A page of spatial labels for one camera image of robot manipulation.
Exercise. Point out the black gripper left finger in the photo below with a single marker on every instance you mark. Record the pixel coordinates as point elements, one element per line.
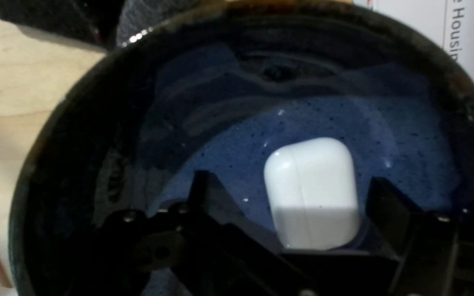
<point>221,219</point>

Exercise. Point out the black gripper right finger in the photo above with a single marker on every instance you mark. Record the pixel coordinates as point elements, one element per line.
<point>402,231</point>

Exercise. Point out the white earbuds case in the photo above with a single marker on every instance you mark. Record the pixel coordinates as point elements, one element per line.
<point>311,191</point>

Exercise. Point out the dark blue ceramic bowl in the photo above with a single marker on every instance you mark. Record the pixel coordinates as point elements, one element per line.
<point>221,109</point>

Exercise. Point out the white printed box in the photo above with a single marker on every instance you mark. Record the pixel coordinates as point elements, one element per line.
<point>428,22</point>

